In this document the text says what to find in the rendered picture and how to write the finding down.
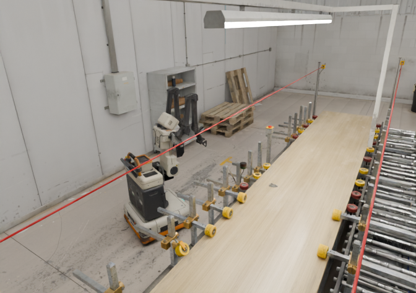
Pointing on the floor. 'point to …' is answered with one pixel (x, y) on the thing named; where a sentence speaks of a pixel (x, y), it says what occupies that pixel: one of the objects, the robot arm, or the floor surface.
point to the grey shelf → (159, 92)
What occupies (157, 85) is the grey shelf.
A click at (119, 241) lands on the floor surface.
